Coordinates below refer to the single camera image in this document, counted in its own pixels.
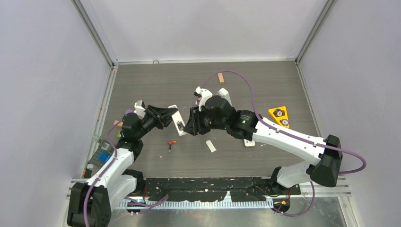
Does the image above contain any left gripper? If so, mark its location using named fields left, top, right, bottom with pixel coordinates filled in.
left=136, top=105, right=177, bottom=140

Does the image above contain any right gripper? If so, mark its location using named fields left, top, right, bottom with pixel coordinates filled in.
left=183, top=105, right=228, bottom=137

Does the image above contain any white long remote control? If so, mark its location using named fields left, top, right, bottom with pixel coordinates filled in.
left=168, top=105, right=187, bottom=136

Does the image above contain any white battery cover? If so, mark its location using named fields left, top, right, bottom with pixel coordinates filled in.
left=206, top=140, right=217, bottom=153

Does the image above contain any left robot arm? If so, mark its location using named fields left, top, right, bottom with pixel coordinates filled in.
left=67, top=105, right=178, bottom=227

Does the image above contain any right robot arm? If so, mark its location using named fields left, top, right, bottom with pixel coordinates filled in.
left=183, top=96, right=342, bottom=194

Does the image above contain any small white remote control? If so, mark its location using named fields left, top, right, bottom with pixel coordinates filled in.
left=244, top=139, right=255, bottom=147

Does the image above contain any wooden block left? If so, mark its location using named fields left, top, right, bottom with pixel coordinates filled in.
left=113, top=120, right=123, bottom=127

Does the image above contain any small wooden block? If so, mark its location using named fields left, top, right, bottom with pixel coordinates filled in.
left=217, top=72, right=225, bottom=84

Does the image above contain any grey lego baseplate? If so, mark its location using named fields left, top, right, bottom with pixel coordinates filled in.
left=89, top=139, right=114, bottom=168

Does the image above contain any blue green lego brick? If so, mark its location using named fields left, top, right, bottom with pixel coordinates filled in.
left=98, top=153, right=110, bottom=162

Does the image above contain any yellow triangle toy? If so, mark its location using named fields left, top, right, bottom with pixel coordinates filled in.
left=268, top=106, right=290, bottom=128

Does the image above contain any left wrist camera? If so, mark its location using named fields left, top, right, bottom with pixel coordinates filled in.
left=134, top=100, right=146, bottom=119

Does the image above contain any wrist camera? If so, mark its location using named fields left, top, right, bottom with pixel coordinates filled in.
left=134, top=100, right=146, bottom=119
left=194, top=87, right=213, bottom=112

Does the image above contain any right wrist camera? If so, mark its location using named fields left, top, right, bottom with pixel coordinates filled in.
left=194, top=87, right=213, bottom=112

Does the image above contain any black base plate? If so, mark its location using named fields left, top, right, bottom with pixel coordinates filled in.
left=139, top=177, right=300, bottom=202

